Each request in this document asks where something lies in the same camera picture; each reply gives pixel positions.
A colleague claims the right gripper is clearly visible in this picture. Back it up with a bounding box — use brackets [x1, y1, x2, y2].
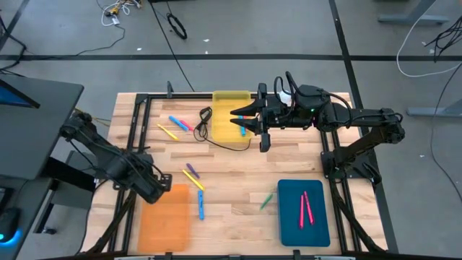
[230, 82, 302, 153]

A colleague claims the slim yellow highlighter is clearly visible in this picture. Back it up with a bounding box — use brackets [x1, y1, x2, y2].
[181, 168, 206, 191]
[156, 123, 180, 142]

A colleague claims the green highlighter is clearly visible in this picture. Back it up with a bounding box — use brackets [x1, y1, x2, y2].
[258, 193, 274, 211]

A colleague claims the translucent yellow plastic bin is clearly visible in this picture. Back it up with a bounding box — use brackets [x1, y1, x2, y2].
[211, 90, 253, 143]

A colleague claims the translucent orange plastic tray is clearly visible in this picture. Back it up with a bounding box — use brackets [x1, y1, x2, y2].
[136, 183, 191, 254]

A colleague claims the purple highlighter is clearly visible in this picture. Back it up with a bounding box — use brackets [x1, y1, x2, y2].
[186, 162, 201, 180]

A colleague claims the teal plastic bin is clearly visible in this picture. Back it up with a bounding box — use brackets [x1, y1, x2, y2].
[276, 179, 331, 248]

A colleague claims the dark grey desk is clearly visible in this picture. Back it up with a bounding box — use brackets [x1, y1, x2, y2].
[0, 74, 85, 181]

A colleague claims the dark desk with mouse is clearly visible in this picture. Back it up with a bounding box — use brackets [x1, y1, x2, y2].
[0, 175, 55, 260]

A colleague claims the monitor with blue screen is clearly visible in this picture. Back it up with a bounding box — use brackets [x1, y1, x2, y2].
[0, 78, 41, 109]

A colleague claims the grey table foot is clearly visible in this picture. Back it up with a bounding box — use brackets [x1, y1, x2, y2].
[378, 0, 451, 26]
[406, 99, 462, 118]

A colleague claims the black lamp power cable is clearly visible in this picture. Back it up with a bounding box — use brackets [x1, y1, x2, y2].
[193, 106, 253, 152]

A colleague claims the black aluminium table frame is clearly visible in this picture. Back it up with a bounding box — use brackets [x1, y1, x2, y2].
[82, 81, 387, 260]

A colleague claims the yellow cable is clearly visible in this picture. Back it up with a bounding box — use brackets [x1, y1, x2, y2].
[88, 115, 111, 128]

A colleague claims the black desk leg frame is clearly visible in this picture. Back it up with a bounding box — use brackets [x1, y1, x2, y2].
[34, 149, 97, 235]

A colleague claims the long black floor cable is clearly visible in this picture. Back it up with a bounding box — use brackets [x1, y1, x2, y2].
[149, 0, 196, 93]

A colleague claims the coiled black cable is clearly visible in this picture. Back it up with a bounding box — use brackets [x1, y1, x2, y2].
[166, 12, 188, 40]

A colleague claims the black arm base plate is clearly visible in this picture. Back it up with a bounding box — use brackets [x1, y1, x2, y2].
[321, 149, 380, 181]

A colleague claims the white floor cable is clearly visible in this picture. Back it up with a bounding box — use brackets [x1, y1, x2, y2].
[396, 0, 462, 79]

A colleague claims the white cable bundle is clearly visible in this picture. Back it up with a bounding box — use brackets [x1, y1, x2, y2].
[95, 0, 144, 27]

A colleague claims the thin black floor cable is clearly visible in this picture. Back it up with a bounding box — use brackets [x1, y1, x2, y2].
[430, 63, 462, 203]

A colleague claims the black cable bundle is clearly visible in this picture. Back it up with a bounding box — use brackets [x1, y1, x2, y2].
[424, 21, 462, 63]

